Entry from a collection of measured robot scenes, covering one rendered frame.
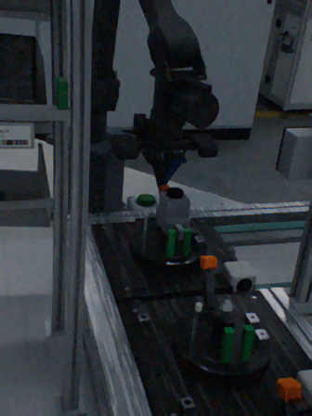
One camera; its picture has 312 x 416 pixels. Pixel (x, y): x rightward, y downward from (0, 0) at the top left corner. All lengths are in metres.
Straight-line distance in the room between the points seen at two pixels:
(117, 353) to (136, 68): 3.30
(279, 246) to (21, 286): 0.52
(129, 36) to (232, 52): 0.75
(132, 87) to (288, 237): 2.92
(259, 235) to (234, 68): 3.12
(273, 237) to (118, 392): 0.57
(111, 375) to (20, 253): 0.49
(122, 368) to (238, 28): 3.55
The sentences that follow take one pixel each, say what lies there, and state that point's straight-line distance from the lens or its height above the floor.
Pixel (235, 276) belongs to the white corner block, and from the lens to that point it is 0.96.
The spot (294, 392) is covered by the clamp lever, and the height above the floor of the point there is 1.07.
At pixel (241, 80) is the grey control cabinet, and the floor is 0.47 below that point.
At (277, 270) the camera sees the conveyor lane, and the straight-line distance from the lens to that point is 1.14.
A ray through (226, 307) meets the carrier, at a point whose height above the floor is 1.04.
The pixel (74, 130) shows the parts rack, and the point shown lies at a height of 1.29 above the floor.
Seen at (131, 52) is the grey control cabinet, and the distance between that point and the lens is 3.99.
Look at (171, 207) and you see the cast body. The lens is 0.96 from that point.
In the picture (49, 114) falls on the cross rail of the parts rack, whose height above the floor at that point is 1.30.
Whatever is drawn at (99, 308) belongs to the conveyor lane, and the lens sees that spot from 0.91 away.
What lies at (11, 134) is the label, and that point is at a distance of 0.65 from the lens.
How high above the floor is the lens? 1.51
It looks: 27 degrees down
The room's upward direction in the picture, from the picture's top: 6 degrees clockwise
